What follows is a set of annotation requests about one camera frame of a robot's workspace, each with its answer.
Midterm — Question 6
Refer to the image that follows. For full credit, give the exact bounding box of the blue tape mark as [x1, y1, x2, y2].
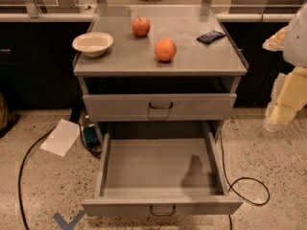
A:
[52, 210, 86, 230]

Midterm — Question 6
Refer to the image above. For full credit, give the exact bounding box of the dark blue sponge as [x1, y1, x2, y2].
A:
[197, 30, 225, 44]

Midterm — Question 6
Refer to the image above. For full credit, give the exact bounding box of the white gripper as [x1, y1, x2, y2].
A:
[262, 27, 307, 132]

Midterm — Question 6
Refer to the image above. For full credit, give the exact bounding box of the drawer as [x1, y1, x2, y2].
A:
[83, 94, 236, 122]
[83, 132, 243, 217]

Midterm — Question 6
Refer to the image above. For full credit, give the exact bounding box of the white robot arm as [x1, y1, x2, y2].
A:
[263, 4, 307, 132]

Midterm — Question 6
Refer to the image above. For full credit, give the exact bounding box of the white bowl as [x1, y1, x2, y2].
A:
[72, 32, 113, 57]

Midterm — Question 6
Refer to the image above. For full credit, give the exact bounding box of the red apple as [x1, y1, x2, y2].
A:
[131, 16, 151, 37]

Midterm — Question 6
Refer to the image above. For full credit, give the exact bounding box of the grey drawer cabinet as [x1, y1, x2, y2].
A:
[74, 5, 247, 133]

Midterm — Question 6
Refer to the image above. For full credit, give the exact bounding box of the blue power box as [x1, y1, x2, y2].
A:
[83, 126, 99, 147]

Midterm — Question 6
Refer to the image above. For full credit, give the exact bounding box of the white paper sheet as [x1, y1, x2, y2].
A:
[39, 119, 80, 157]

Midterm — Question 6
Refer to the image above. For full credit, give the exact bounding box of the orange fruit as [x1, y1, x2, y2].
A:
[154, 38, 177, 61]

